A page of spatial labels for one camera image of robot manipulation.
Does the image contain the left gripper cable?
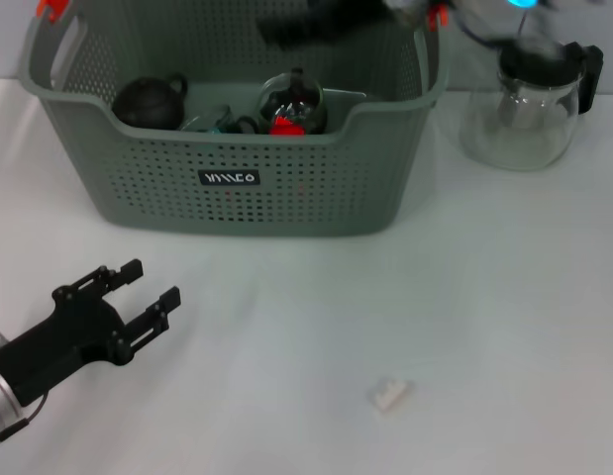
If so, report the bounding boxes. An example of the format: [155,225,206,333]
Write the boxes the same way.
[0,390,51,444]

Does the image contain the white plastic brick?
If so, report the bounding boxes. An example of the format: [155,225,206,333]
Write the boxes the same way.
[367,378,416,413]

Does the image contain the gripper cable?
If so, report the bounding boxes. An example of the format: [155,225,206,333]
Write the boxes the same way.
[454,9,518,49]
[0,390,51,444]

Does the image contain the red slope brick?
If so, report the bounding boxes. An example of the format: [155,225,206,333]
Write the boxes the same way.
[268,114,307,138]

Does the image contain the glass teacup black sleeve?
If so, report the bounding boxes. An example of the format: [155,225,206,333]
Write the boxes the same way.
[226,114,260,134]
[179,102,233,133]
[255,66,330,135]

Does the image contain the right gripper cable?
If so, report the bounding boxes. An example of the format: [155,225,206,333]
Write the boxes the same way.
[454,9,518,49]

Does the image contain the glass pitcher black lid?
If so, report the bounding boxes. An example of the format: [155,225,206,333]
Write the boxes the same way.
[458,37,605,172]

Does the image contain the dark clay teapot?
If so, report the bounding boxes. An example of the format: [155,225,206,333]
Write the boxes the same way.
[111,71,189,131]

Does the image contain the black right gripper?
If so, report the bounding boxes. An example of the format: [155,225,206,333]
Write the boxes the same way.
[255,0,389,51]

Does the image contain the grey perforated storage bin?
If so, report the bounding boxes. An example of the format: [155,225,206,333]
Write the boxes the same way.
[18,0,451,238]

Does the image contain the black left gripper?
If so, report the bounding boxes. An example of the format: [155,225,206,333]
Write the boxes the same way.
[0,257,182,408]

